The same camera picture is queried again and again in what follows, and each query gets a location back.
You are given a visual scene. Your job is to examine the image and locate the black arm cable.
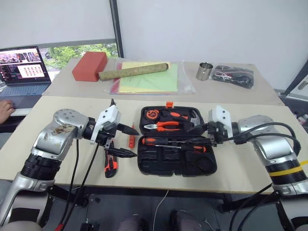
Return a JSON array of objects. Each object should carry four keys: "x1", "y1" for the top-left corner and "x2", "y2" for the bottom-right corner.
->
[
  {"x1": 54, "y1": 139, "x2": 80, "y2": 231},
  {"x1": 64, "y1": 142, "x2": 100, "y2": 210},
  {"x1": 227, "y1": 122, "x2": 301, "y2": 156}
]

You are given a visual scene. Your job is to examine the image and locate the orange handled pliers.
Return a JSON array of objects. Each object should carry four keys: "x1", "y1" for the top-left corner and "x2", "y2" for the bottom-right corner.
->
[{"x1": 143, "y1": 120, "x2": 181, "y2": 133}]

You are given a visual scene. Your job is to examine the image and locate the thin white hanging cable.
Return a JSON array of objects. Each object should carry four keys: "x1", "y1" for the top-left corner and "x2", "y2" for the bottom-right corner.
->
[{"x1": 153, "y1": 189, "x2": 170, "y2": 231}]

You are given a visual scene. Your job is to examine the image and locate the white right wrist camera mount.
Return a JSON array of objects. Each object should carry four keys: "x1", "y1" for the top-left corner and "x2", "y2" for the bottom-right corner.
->
[{"x1": 207, "y1": 105, "x2": 233, "y2": 140}]

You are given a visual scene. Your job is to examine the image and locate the green paper sheet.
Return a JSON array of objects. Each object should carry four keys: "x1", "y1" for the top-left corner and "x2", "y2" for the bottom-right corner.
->
[{"x1": 119, "y1": 63, "x2": 179, "y2": 93}]

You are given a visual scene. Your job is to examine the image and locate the black window frame post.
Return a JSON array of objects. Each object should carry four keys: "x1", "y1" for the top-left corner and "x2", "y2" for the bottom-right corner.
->
[{"x1": 109, "y1": 0, "x2": 125, "y2": 59}]

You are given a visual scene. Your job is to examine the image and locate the claw hammer orange black handle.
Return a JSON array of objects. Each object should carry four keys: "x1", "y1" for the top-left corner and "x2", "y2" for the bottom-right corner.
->
[{"x1": 161, "y1": 110, "x2": 205, "y2": 128}]

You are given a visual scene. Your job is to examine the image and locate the black table frame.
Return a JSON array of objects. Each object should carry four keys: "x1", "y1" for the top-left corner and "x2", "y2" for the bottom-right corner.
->
[{"x1": 45, "y1": 184, "x2": 233, "y2": 214}]

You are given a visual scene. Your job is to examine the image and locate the black metal stand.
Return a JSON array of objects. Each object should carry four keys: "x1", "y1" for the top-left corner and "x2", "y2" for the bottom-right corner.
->
[{"x1": 278, "y1": 69, "x2": 308, "y2": 121}]

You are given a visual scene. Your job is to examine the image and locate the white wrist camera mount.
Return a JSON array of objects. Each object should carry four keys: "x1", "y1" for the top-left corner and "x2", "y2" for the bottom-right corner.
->
[
  {"x1": 207, "y1": 105, "x2": 233, "y2": 140},
  {"x1": 90, "y1": 105, "x2": 121, "y2": 145}
]

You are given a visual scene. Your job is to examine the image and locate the black tape roll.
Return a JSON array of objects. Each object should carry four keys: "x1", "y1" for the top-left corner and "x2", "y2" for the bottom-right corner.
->
[{"x1": 194, "y1": 155, "x2": 213, "y2": 172}]

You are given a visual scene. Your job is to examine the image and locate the bystander bare hand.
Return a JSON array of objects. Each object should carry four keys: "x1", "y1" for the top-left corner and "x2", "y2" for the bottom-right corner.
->
[{"x1": 0, "y1": 99, "x2": 16, "y2": 126}]

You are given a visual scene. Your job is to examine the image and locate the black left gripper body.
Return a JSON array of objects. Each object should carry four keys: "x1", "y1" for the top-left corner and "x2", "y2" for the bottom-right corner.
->
[{"x1": 97, "y1": 123, "x2": 121, "y2": 151}]

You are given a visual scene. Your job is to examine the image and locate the black cable under table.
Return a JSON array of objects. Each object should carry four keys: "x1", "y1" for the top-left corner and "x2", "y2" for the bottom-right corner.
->
[{"x1": 228, "y1": 184, "x2": 277, "y2": 231}]

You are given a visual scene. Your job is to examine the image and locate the open laptop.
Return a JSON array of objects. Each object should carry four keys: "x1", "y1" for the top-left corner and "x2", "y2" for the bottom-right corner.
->
[{"x1": 0, "y1": 45, "x2": 52, "y2": 109}]

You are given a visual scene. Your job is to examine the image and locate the orange black utility knife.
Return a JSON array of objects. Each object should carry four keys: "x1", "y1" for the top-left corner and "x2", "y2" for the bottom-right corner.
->
[{"x1": 103, "y1": 141, "x2": 119, "y2": 179}]

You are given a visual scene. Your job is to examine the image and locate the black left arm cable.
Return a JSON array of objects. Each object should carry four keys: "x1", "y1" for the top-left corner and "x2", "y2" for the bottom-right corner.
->
[
  {"x1": 64, "y1": 142, "x2": 100, "y2": 210},
  {"x1": 54, "y1": 139, "x2": 80, "y2": 231}
]

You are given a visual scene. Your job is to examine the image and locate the gold patterned paper roll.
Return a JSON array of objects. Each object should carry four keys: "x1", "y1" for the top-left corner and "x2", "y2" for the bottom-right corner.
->
[{"x1": 98, "y1": 62, "x2": 169, "y2": 81}]

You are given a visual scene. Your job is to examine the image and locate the red voltage tester pen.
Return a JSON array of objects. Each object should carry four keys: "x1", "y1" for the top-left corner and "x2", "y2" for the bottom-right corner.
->
[{"x1": 127, "y1": 123, "x2": 136, "y2": 149}]

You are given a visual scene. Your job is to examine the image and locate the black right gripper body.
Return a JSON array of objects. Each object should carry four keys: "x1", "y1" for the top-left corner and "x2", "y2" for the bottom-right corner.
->
[{"x1": 207, "y1": 121, "x2": 229, "y2": 146}]

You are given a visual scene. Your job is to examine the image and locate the orange black tape measure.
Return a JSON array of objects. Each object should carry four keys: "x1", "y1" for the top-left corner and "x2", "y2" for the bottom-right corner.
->
[{"x1": 145, "y1": 108, "x2": 161, "y2": 120}]

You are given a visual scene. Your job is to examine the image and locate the screwdriver orange black handle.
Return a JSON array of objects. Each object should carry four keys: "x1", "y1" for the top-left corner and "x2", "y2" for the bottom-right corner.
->
[
  {"x1": 154, "y1": 143, "x2": 207, "y2": 154},
  {"x1": 141, "y1": 136, "x2": 180, "y2": 146}
]

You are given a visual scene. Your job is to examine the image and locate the bag of black cables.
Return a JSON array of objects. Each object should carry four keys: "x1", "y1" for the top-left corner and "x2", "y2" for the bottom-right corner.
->
[{"x1": 211, "y1": 64, "x2": 256, "y2": 90}]

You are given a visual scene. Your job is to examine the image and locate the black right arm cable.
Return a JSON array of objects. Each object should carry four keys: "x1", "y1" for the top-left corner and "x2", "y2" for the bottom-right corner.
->
[{"x1": 227, "y1": 122, "x2": 301, "y2": 156}]

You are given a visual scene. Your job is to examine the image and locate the black plastic tool case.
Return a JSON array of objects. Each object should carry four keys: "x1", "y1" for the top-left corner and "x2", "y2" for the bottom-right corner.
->
[{"x1": 136, "y1": 101, "x2": 218, "y2": 178}]

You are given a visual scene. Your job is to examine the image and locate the red rectangular block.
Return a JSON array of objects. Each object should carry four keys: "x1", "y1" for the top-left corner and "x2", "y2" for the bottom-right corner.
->
[{"x1": 72, "y1": 51, "x2": 107, "y2": 82}]

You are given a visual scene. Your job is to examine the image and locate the clear plastic bag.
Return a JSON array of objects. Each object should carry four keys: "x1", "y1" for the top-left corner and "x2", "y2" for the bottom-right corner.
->
[{"x1": 104, "y1": 60, "x2": 196, "y2": 96}]

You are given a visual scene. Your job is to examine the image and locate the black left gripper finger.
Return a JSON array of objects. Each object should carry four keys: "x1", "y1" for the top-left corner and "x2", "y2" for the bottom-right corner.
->
[
  {"x1": 105, "y1": 148, "x2": 139, "y2": 159},
  {"x1": 117, "y1": 123, "x2": 140, "y2": 136}
]

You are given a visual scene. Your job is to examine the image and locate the shiny metal cup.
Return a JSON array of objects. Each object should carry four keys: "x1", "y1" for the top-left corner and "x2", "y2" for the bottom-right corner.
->
[{"x1": 195, "y1": 62, "x2": 215, "y2": 81}]

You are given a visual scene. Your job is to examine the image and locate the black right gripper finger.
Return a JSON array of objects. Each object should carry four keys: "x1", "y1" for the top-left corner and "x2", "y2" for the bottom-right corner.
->
[
  {"x1": 186, "y1": 122, "x2": 210, "y2": 133},
  {"x1": 190, "y1": 136, "x2": 213, "y2": 145}
]

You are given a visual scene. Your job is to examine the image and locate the dark rounded shape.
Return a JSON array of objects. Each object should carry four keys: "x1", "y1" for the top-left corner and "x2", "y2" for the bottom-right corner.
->
[
  {"x1": 116, "y1": 214, "x2": 148, "y2": 231},
  {"x1": 170, "y1": 209, "x2": 201, "y2": 231}
]

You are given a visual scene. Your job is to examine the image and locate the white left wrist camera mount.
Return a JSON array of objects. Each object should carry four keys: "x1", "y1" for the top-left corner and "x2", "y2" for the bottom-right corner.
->
[{"x1": 90, "y1": 105, "x2": 121, "y2": 145}]

